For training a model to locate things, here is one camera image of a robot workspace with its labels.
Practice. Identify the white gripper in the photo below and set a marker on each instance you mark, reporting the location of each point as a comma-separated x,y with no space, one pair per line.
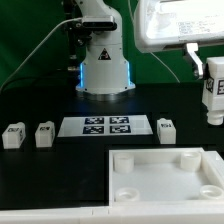
161,25

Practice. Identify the white square tabletop part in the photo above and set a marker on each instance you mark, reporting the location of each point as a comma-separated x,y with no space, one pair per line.
165,175

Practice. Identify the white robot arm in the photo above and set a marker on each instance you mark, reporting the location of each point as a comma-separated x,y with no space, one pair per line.
96,38

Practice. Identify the white sheet with markers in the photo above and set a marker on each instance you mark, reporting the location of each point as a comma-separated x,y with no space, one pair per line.
105,126

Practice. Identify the white obstacle front rail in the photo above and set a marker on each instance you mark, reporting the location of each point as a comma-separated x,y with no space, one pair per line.
203,212

